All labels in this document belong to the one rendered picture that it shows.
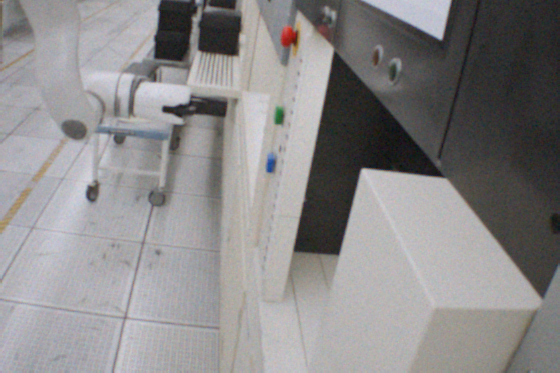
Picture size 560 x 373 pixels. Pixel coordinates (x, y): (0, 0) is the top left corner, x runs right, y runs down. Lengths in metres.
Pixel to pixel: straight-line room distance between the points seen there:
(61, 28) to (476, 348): 0.82
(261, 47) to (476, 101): 2.14
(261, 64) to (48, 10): 1.62
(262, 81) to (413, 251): 2.23
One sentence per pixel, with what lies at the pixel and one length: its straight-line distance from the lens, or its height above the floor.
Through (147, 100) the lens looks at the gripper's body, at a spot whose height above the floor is 1.21.
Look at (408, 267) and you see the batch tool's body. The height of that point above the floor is 1.40.
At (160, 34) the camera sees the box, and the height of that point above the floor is 0.68.
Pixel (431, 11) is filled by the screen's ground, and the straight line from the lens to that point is 0.36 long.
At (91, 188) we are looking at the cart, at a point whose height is 0.09.
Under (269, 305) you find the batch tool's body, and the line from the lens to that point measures 1.04.
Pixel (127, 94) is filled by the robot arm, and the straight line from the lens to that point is 0.97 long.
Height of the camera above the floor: 1.51
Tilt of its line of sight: 23 degrees down
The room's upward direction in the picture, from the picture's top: 10 degrees clockwise
